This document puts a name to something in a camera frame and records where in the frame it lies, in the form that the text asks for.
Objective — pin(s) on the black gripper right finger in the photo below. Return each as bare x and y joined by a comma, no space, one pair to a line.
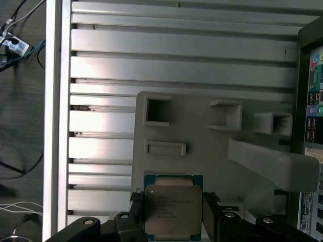
227,227

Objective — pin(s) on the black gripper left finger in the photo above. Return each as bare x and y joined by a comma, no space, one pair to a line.
126,227

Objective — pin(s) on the silver CPU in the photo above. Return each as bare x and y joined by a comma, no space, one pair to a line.
174,211

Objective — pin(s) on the grey parts rack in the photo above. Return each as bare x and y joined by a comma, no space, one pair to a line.
202,151

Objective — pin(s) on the black PC case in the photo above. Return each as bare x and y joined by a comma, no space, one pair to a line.
301,100

